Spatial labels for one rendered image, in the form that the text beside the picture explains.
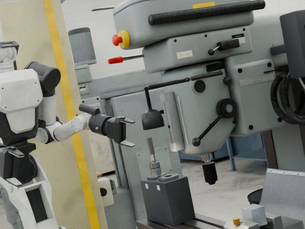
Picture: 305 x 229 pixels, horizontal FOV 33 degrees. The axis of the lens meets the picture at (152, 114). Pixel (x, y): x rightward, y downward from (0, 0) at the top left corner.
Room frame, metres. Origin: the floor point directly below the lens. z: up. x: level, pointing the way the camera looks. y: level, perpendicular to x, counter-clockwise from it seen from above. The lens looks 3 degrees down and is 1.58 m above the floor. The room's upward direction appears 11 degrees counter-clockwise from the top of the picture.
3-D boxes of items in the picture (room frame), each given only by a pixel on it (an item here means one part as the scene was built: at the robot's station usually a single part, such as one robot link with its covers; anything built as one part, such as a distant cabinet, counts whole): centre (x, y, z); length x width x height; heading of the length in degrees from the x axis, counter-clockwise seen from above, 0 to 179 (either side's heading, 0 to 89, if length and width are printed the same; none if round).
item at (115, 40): (1.74, 0.07, 1.76); 0.04 x 0.03 x 0.04; 24
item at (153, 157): (2.28, 0.04, 1.30); 0.03 x 0.03 x 0.11
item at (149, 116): (1.66, 0.00, 1.48); 0.07 x 0.07 x 0.06
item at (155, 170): (2.28, 0.04, 1.21); 0.05 x 0.05 x 0.05
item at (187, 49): (1.86, -0.20, 1.68); 0.34 x 0.24 x 0.10; 114
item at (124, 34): (1.75, 0.05, 1.76); 0.06 x 0.02 x 0.06; 24
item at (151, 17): (1.73, -0.26, 1.79); 0.45 x 0.04 x 0.04; 114
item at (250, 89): (1.93, -0.34, 1.47); 0.24 x 0.19 x 0.26; 24
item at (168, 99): (1.80, -0.06, 1.45); 0.04 x 0.04 x 0.21; 24
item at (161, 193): (2.24, 0.01, 1.09); 0.22 x 0.12 x 0.20; 31
